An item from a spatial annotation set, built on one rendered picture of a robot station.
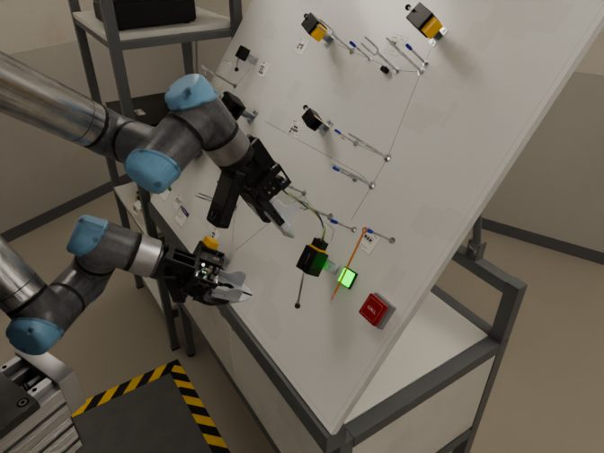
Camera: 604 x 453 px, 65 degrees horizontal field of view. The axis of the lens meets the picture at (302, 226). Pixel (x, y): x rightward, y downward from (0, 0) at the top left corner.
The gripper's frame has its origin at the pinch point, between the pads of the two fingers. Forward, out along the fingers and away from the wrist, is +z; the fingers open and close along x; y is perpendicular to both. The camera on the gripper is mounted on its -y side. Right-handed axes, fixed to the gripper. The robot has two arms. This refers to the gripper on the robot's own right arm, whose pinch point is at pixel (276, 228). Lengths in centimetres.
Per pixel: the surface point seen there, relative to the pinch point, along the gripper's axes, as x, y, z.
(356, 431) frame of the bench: -19, -19, 44
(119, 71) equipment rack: 97, 13, -14
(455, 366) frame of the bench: -21, 11, 61
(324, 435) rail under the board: -19.2, -23.9, 33.9
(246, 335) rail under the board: 16.1, -20.7, 32.9
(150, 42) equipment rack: 96, 27, -15
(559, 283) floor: 22, 120, 208
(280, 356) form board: 2.0, -18.3, 31.7
